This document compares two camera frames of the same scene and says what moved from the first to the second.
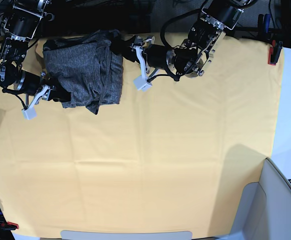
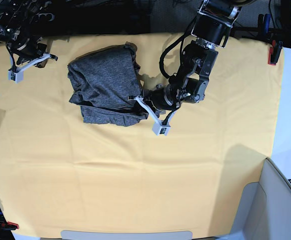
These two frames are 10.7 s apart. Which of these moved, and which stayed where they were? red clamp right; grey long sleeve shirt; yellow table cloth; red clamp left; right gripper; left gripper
Moved: right gripper; grey long sleeve shirt; left gripper
Stayed: yellow table cloth; red clamp left; red clamp right
